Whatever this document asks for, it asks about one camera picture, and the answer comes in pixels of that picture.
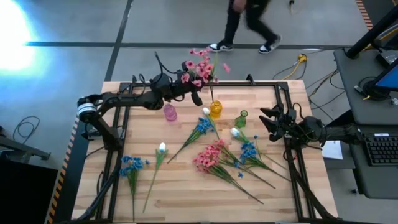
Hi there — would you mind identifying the pink ribbed glass vase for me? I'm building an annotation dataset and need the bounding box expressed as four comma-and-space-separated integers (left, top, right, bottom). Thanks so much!
163, 103, 178, 122

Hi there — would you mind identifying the person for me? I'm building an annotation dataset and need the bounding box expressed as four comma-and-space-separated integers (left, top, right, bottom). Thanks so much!
208, 0, 282, 54

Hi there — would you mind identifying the grey desk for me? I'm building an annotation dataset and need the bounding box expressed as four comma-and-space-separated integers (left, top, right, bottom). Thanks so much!
344, 124, 398, 200
333, 46, 398, 126

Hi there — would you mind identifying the yellow power plug cable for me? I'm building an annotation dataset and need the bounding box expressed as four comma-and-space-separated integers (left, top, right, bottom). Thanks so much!
281, 53, 308, 80

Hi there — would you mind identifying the black floor cable coil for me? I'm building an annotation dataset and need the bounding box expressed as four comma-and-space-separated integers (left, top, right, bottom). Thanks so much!
12, 115, 40, 144

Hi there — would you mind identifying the black platform with hazard stripes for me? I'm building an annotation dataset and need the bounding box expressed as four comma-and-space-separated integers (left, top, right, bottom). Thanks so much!
46, 114, 103, 224

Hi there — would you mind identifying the black keyboard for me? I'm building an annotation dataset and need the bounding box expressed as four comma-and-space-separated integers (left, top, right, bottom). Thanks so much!
362, 133, 398, 167

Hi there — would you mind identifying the computer monitor blue screen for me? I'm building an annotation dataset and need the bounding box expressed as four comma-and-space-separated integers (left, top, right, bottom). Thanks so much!
373, 58, 398, 93

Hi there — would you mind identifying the blue artificial flower bunch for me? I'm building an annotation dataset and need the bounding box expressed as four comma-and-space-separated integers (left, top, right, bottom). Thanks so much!
119, 154, 151, 222
233, 134, 292, 183
167, 116, 215, 164

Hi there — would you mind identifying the green glass vase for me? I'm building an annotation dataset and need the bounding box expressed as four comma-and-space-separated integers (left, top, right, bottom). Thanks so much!
234, 110, 249, 129

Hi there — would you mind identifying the yellow glass vase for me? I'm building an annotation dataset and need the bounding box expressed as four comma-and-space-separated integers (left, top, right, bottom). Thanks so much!
210, 100, 223, 119

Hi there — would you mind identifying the black aluminium table frame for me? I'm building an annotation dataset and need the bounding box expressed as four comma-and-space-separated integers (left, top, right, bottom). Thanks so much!
73, 79, 338, 223

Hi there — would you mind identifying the black monitor base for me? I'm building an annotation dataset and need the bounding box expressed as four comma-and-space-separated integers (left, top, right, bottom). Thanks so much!
363, 80, 389, 101

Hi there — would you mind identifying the black cabinet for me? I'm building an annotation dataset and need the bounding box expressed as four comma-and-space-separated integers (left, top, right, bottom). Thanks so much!
0, 158, 59, 224

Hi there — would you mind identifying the grey stand leg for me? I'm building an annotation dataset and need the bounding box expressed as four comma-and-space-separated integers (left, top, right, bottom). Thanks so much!
0, 126, 52, 161

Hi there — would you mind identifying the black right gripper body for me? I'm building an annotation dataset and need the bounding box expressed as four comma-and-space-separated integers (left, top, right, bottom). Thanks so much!
279, 105, 302, 144

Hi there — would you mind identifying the white artificial tulip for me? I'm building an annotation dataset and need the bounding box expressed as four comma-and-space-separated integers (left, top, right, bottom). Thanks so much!
229, 126, 287, 170
201, 106, 221, 140
142, 142, 169, 214

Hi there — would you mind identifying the white paper sheet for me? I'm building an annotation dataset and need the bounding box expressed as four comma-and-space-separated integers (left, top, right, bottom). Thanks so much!
322, 140, 344, 161

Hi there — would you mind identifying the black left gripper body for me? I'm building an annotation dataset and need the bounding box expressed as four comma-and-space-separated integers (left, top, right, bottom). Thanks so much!
167, 68, 203, 102

